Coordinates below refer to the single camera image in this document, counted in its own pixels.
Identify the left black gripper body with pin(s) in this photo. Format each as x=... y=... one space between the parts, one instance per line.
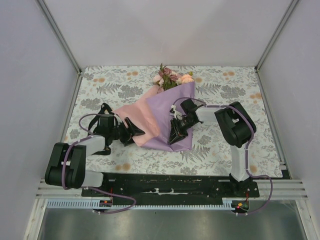
x=121 y=133

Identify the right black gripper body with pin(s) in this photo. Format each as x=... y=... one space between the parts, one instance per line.
x=181 y=126

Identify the black ribbon with gold text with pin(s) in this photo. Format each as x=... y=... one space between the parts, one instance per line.
x=107 y=127

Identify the dark pink fake flower stem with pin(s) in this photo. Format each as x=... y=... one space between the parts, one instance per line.
x=168 y=79

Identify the cream rose fake flower stem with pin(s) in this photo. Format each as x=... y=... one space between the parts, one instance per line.
x=186 y=78

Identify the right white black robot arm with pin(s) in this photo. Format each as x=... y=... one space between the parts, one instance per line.
x=235 y=124

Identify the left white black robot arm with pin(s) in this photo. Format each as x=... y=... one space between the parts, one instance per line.
x=67 y=164

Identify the floral patterned table mat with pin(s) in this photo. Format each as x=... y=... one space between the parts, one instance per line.
x=209 y=155

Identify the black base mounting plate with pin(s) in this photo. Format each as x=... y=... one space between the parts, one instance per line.
x=176 y=189

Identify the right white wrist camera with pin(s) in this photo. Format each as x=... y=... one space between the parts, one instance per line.
x=176 y=114

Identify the white slotted cable duct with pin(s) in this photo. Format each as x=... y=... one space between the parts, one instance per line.
x=98 y=204

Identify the aluminium frame rail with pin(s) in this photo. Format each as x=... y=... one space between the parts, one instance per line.
x=290 y=189

